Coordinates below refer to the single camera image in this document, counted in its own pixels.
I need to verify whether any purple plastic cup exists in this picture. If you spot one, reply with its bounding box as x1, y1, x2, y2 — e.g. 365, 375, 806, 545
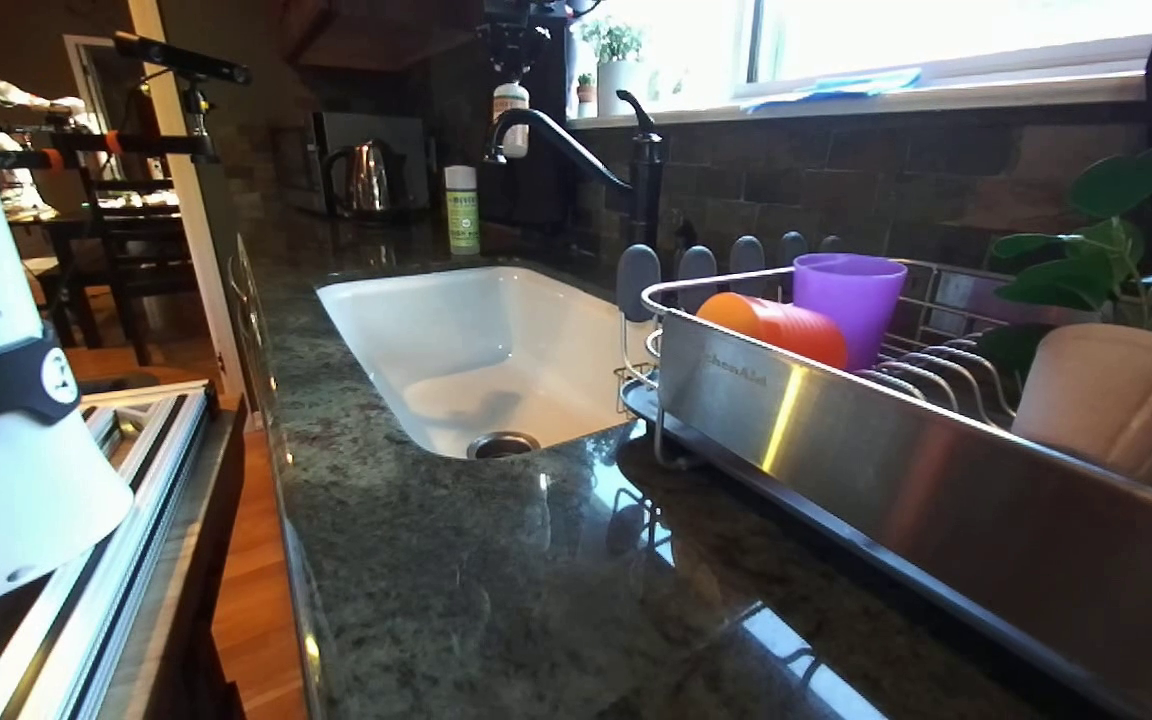
786, 249, 913, 372

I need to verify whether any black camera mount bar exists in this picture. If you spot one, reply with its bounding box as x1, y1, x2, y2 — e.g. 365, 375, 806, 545
107, 28, 254, 93

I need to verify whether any white door frame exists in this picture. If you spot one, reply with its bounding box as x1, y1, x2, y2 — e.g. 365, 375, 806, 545
123, 0, 246, 413

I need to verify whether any white window frame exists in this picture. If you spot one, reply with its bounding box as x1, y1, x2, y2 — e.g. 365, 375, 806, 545
562, 0, 1152, 131

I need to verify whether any potted plant in white pot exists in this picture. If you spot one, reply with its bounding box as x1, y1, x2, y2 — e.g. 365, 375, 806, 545
574, 14, 656, 123

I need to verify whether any green leafy plant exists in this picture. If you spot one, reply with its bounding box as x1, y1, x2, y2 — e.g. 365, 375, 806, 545
979, 135, 1152, 352

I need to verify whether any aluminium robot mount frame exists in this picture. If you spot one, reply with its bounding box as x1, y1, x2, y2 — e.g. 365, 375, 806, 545
0, 375, 246, 720

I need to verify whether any dark bronze faucet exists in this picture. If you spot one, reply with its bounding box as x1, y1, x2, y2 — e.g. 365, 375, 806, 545
478, 88, 673, 254

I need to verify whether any stainless steel dish rack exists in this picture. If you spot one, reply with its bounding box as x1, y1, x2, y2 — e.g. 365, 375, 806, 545
612, 232, 1152, 720

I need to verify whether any shiny metal kettle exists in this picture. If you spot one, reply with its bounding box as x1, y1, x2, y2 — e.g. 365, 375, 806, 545
323, 131, 401, 222

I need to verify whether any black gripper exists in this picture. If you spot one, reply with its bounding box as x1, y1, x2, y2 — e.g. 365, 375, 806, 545
478, 0, 583, 76

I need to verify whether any dark wooden chair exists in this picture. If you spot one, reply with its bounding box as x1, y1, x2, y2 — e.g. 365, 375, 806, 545
42, 118, 206, 368

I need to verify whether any blue cloth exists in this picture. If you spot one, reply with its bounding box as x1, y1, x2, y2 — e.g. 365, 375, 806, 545
741, 63, 926, 111

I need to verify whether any green dish soap bottle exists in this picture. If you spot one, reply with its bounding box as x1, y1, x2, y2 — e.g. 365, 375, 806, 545
438, 162, 487, 263

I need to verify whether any white sink basin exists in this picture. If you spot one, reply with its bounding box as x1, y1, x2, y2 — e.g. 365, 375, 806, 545
313, 260, 669, 466

